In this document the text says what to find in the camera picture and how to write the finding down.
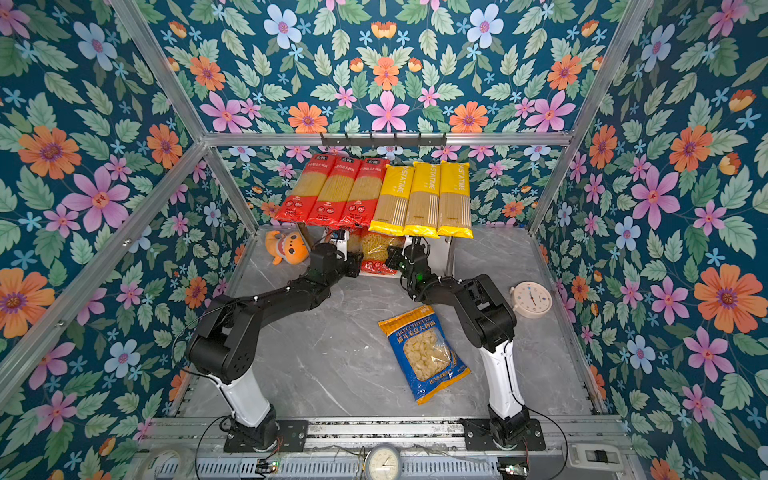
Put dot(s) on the red macaroni bag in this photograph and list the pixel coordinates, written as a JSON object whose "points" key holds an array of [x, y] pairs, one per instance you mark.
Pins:
{"points": [[354, 241], [375, 250]]}

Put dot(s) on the blue pasta bag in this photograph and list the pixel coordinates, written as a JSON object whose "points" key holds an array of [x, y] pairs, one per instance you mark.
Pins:
{"points": [[427, 360]]}

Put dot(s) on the white two-tier shelf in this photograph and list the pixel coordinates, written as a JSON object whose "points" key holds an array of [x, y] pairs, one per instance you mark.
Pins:
{"points": [[441, 258]]}

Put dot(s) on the yellow spaghetti box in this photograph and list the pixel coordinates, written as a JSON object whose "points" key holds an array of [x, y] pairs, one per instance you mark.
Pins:
{"points": [[389, 217], [423, 208]]}

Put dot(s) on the round white clock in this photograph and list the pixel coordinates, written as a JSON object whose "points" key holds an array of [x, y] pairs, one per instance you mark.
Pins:
{"points": [[530, 299]]}

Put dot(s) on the red macaroni bag front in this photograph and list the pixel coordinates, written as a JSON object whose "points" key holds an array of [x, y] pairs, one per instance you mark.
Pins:
{"points": [[354, 241]]}

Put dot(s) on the black hook rail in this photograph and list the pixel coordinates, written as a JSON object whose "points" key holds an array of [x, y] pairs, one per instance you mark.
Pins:
{"points": [[371, 140]]}

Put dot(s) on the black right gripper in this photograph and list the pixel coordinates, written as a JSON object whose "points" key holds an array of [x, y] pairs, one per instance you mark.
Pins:
{"points": [[396, 256]]}

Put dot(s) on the yellow spaghetti box back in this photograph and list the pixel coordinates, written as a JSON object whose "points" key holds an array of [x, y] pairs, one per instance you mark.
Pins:
{"points": [[389, 217]]}

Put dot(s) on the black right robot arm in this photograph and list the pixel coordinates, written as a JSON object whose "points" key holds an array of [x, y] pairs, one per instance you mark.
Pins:
{"points": [[488, 322]]}

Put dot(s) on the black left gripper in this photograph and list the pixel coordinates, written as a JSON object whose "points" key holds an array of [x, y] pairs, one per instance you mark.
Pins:
{"points": [[353, 264]]}

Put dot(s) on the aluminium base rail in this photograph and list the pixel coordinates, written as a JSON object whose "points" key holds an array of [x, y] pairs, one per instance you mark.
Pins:
{"points": [[336, 448]]}

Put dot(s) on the round gauge front rail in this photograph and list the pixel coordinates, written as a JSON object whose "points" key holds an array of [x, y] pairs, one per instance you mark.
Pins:
{"points": [[383, 462]]}

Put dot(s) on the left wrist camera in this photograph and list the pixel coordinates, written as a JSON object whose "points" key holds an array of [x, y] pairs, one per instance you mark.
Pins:
{"points": [[340, 238]]}

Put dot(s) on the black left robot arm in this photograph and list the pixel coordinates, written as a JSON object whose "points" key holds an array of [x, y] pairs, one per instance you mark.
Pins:
{"points": [[224, 345]]}

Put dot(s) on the red spaghetti bag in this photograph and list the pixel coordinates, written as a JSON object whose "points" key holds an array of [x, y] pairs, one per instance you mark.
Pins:
{"points": [[329, 206], [299, 203], [362, 202]]}

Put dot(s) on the yellow spaghetti box front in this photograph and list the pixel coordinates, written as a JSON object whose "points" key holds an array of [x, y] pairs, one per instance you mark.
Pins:
{"points": [[423, 208]]}

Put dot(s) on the yellow spaghetti box hidden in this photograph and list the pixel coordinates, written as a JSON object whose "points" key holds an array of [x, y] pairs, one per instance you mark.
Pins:
{"points": [[454, 216]]}

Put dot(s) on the orange plush toy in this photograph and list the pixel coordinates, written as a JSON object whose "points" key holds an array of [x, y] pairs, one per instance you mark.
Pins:
{"points": [[286, 247]]}

